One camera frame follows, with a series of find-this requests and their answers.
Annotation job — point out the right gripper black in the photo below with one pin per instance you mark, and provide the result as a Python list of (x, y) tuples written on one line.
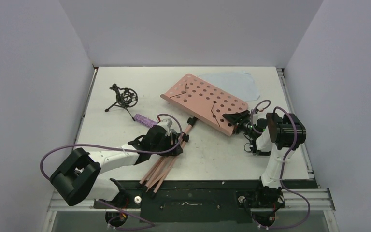
[(241, 121)]

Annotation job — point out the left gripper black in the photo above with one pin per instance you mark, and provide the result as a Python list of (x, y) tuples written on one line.
[(167, 137)]

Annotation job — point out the purple glitter microphone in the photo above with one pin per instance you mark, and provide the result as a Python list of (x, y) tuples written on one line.
[(144, 120)]

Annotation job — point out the white sheet music paper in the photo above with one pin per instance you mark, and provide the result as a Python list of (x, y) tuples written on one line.
[(241, 84)]

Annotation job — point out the pink perforated music stand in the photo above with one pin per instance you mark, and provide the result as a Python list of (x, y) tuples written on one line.
[(203, 102)]

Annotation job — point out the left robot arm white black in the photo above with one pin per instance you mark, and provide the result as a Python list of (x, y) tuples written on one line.
[(77, 177)]

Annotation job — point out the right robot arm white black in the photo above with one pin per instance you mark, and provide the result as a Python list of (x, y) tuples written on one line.
[(273, 136)]

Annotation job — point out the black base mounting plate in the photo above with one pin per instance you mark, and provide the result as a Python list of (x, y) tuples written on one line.
[(200, 201)]

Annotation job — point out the left wrist camera silver box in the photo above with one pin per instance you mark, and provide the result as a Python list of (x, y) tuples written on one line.
[(165, 124)]

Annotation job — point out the black microphone shock mount tripod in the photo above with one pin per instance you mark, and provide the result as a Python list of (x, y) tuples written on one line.
[(125, 98)]

